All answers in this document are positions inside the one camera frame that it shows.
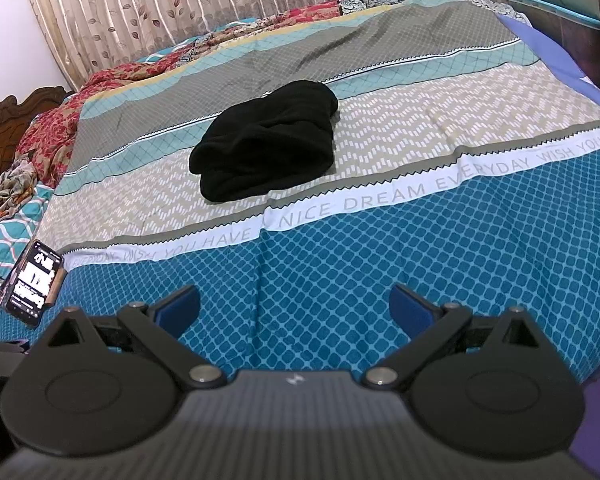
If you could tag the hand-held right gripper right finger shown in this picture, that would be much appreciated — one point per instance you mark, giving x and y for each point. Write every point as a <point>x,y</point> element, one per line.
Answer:
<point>409,310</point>

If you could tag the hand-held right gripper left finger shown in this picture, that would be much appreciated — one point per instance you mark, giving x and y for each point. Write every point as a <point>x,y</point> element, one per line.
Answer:
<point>177,310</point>

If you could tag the black pants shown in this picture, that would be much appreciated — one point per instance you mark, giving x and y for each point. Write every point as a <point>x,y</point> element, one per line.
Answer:
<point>265,145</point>

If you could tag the patterned striped bed sheet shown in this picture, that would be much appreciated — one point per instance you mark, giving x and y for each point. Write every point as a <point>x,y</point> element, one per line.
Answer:
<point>330,245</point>

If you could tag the black smartphone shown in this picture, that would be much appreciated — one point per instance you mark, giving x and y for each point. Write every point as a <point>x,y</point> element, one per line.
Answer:
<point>32,280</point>

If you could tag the brown phone holder clip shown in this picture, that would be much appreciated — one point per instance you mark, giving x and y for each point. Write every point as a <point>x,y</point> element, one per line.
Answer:
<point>56,285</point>

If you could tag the teal white wavy cloth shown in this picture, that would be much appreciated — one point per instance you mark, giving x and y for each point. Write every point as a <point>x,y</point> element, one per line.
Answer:
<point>0,247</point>

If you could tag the multicoloured crumpled scarf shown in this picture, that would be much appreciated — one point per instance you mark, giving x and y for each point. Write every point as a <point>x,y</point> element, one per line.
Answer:
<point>15,185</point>

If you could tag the red floral blanket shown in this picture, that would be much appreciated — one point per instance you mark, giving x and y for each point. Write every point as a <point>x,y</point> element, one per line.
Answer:
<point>55,125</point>

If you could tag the carved wooden headboard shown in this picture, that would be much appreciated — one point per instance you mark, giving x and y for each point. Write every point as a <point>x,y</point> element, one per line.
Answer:
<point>0,130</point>

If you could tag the beige leaf-print curtain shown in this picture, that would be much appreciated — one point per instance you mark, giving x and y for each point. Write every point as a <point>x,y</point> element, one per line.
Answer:
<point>180,0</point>

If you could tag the dark wooden cabinet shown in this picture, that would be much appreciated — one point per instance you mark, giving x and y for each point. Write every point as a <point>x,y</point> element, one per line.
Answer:
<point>570,40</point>

